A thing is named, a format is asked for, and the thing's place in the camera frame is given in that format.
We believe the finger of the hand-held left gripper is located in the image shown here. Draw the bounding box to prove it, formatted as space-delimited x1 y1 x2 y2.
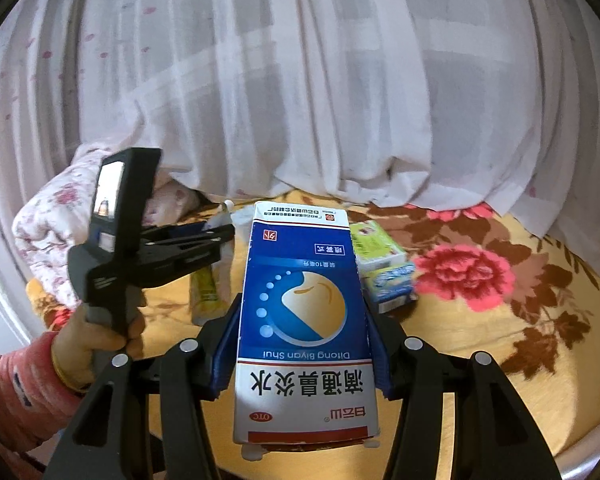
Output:
140 224 237 257
135 243 235 289

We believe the yellow floral plush blanket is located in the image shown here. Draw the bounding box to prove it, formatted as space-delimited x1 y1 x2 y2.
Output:
25 195 600 466

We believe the folded pink floral quilt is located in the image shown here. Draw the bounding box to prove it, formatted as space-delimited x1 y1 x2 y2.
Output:
11 142 216 311

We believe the blue and white medicine box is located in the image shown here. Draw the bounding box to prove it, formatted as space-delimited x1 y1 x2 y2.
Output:
232 200 383 461

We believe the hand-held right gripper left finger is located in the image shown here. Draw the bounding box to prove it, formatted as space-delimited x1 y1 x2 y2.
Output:
42 292 245 480

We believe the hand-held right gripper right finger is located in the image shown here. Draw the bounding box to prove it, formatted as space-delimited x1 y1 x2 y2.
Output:
362 295 563 480

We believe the white sheer floral curtain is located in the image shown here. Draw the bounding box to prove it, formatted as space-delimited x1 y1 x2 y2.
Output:
0 0 600 281

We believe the blue and yellow small box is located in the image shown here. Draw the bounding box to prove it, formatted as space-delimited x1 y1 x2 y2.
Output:
365 261 418 313

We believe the person's left hand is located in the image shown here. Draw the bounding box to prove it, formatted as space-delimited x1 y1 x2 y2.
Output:
51 302 147 391

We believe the person's left forearm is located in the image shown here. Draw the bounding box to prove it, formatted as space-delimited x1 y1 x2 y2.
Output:
0 332 88 456

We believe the light green carton box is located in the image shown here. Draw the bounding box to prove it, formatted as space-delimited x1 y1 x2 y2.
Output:
352 220 408 268

